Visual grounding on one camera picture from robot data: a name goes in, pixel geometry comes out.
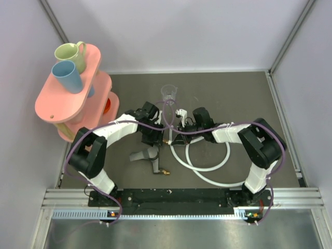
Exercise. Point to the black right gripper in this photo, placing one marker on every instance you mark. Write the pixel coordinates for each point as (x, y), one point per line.
(179, 139)

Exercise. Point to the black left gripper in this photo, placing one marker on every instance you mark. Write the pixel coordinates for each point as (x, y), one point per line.
(156, 139)

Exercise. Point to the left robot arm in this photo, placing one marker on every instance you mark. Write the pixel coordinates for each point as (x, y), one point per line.
(88, 150)

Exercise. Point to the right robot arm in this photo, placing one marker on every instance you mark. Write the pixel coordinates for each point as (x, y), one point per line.
(262, 144)

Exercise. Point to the clear plastic cup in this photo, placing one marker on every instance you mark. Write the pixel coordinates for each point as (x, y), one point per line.
(168, 93)

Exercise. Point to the orange object on shelf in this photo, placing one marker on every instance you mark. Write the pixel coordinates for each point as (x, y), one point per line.
(107, 106)

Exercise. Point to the pink three-tier shelf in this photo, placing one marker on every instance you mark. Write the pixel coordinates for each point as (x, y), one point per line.
(70, 112)

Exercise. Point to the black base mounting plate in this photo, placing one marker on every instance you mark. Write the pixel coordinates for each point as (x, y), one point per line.
(199, 201)

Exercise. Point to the blue plastic cup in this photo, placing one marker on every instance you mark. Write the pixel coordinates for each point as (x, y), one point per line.
(68, 76)

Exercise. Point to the green ceramic mug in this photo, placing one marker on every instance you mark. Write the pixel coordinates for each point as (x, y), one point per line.
(73, 52)

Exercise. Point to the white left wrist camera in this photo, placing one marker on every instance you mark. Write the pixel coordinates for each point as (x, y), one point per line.
(181, 114)

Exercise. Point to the grey slotted cable duct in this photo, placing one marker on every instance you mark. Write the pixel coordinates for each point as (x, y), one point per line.
(110, 215)

